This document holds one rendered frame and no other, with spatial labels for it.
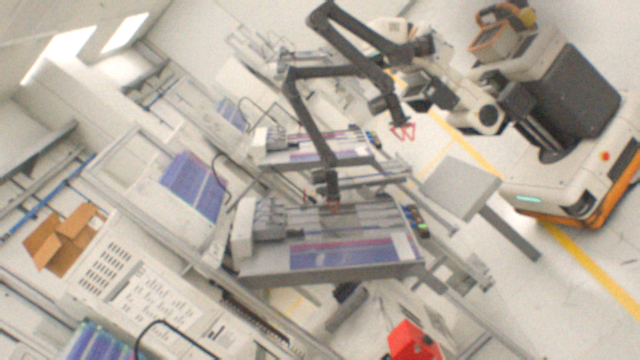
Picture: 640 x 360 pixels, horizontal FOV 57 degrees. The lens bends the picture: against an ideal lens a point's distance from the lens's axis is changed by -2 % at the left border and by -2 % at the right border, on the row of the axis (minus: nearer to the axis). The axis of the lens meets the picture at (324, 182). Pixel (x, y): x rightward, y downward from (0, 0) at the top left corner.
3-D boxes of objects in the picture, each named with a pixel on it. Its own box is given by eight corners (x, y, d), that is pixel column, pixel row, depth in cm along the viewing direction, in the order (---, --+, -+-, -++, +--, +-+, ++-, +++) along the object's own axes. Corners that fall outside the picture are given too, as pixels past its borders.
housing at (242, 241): (259, 223, 294) (256, 196, 289) (253, 269, 247) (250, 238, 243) (242, 225, 293) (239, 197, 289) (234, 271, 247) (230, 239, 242)
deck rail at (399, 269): (424, 273, 233) (424, 258, 231) (425, 275, 231) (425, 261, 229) (240, 288, 231) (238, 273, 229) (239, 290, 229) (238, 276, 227)
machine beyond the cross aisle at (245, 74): (373, 96, 791) (261, -3, 744) (382, 109, 714) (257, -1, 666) (304, 172, 819) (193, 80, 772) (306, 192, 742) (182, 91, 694)
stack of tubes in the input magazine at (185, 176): (228, 183, 285) (182, 147, 278) (215, 225, 236) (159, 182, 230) (211, 202, 287) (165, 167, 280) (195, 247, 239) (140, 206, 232)
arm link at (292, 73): (281, 63, 271) (278, 68, 281) (285, 93, 271) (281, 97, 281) (375, 57, 282) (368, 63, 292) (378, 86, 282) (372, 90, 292)
